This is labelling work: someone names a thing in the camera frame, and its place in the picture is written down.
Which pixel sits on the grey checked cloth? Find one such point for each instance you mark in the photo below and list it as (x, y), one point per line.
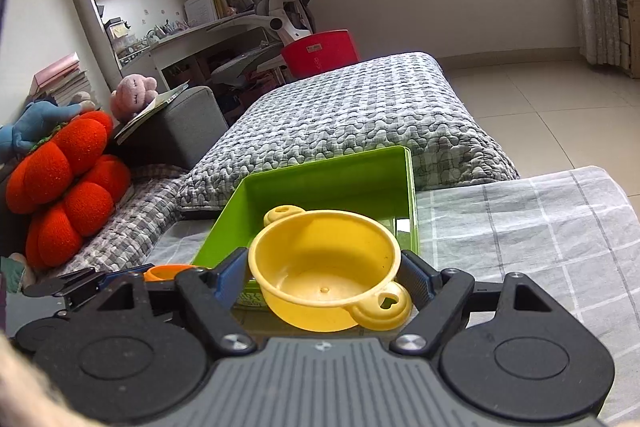
(573, 232)

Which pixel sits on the pink plush toy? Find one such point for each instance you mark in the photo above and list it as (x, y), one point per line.
(132, 95)

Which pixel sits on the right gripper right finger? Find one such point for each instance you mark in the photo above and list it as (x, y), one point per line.
(440, 298)

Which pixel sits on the grey sofa armrest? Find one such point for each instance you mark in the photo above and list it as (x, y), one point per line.
(178, 135)

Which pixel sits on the white office chair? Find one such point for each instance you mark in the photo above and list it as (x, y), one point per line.
(284, 21)

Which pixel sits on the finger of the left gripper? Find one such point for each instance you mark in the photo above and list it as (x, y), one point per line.
(76, 288)

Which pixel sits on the stack of books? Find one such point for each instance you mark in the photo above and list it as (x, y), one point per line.
(63, 82)

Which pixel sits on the orange toy bowl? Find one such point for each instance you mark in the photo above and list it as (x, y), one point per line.
(164, 273)

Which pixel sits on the blue plush toy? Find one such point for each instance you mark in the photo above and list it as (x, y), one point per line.
(37, 122)

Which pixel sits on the grey quilted sofa cushion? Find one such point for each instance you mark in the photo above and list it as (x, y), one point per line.
(402, 99)

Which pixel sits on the orange pumpkin cushion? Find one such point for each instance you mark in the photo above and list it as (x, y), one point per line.
(68, 187)

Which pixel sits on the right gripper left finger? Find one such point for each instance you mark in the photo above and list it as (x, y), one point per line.
(206, 299)

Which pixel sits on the yellow toy pot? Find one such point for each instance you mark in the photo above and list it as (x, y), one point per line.
(326, 271)

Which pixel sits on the green plastic storage box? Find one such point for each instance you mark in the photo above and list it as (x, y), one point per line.
(377, 184)

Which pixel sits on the grey plaid sofa cover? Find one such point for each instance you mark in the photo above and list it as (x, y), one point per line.
(147, 211)

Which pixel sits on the open book on armrest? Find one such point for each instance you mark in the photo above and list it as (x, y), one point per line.
(160, 102)

